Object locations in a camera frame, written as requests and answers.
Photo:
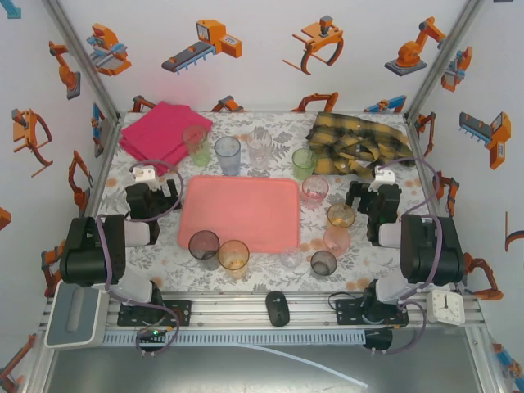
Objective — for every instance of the black electronics block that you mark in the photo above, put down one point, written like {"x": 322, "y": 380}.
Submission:
{"x": 378, "y": 340}

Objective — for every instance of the tall green plastic glass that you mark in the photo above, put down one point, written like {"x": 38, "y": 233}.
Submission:
{"x": 196, "y": 151}

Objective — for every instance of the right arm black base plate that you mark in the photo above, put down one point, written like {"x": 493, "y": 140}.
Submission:
{"x": 348, "y": 313}

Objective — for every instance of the short amber plastic glass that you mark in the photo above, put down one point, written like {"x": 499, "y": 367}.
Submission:
{"x": 340, "y": 217}

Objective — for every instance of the grey floral tablecloth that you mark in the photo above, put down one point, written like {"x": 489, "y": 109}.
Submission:
{"x": 266, "y": 280}

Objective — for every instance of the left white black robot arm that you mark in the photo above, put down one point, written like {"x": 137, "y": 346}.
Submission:
{"x": 90, "y": 254}

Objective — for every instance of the yellow black plaid shirt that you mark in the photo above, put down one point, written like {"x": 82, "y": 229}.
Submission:
{"x": 352, "y": 139}

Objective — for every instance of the tall blue plastic glass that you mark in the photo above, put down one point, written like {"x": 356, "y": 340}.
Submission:
{"x": 227, "y": 157}

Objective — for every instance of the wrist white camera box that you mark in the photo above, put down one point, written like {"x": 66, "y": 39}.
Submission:
{"x": 145, "y": 176}
{"x": 382, "y": 177}

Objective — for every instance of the tall dark brown glass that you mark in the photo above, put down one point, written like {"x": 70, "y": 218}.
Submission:
{"x": 203, "y": 249}

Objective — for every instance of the aluminium frame post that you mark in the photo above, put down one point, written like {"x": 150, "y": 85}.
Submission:
{"x": 84, "y": 61}
{"x": 441, "y": 61}

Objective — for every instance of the pink plastic tray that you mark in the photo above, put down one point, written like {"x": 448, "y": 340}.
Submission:
{"x": 241, "y": 213}

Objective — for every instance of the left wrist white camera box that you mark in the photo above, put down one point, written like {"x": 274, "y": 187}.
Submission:
{"x": 145, "y": 176}

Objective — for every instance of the grey white box device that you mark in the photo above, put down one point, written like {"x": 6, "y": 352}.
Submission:
{"x": 75, "y": 315}

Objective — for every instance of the aluminium table side rail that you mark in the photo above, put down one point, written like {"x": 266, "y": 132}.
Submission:
{"x": 414, "y": 135}
{"x": 102, "y": 163}

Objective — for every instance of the short dark grey glass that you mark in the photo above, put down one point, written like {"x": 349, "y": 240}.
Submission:
{"x": 323, "y": 264}

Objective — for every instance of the short salmon plastic glass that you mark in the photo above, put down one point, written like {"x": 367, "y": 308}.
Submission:
{"x": 336, "y": 241}

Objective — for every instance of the tall orange plastic glass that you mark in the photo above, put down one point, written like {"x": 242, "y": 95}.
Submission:
{"x": 233, "y": 258}

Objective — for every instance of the white square clock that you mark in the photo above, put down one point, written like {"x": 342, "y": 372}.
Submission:
{"x": 444, "y": 307}

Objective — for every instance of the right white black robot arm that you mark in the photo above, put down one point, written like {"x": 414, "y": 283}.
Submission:
{"x": 430, "y": 254}

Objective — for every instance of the black computer mouse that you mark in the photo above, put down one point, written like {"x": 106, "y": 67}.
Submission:
{"x": 277, "y": 309}

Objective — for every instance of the tall clear plastic glass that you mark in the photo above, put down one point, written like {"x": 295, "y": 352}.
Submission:
{"x": 259, "y": 151}

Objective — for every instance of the folded magenta cloth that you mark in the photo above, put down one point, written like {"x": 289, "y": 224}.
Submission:
{"x": 159, "y": 131}

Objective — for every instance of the short pink plastic glass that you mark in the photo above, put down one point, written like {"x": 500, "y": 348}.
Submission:
{"x": 314, "y": 194}

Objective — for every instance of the aluminium frame cross rail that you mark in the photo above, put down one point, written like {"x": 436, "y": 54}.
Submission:
{"x": 229, "y": 311}

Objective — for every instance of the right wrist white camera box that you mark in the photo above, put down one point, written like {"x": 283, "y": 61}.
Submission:
{"x": 382, "y": 177}

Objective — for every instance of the black board with green light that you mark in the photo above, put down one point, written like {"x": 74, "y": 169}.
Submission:
{"x": 152, "y": 333}

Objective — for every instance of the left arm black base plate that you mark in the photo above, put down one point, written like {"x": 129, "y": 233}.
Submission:
{"x": 180, "y": 313}

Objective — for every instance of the short green plastic glass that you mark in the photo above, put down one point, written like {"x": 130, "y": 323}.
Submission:
{"x": 304, "y": 165}

